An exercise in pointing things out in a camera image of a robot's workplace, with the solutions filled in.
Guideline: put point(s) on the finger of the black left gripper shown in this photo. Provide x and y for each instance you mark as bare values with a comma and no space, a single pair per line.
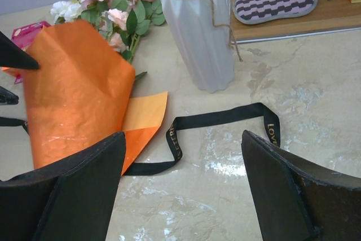
14,57
7,97

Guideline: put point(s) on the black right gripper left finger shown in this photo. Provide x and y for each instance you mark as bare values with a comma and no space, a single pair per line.
71,199

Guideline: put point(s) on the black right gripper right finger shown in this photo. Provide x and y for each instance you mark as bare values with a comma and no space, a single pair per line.
296,199

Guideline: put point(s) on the orange paper flower wrap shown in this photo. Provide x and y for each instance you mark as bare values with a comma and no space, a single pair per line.
81,94

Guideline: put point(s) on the black ribbon with gold text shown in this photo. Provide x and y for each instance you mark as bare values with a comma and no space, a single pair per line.
270,119

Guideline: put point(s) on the white faceted ceramic vase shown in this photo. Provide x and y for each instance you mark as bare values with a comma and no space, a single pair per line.
201,30

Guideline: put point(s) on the pink orange candy box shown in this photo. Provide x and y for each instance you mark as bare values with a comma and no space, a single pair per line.
22,37

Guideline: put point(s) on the artificial rose bouquet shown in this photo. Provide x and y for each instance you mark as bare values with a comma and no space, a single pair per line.
122,23

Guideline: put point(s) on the striped purple grey sleep mask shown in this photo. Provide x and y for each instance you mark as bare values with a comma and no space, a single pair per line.
251,12

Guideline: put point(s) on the white wire shelf rack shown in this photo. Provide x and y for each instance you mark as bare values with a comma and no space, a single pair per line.
328,17

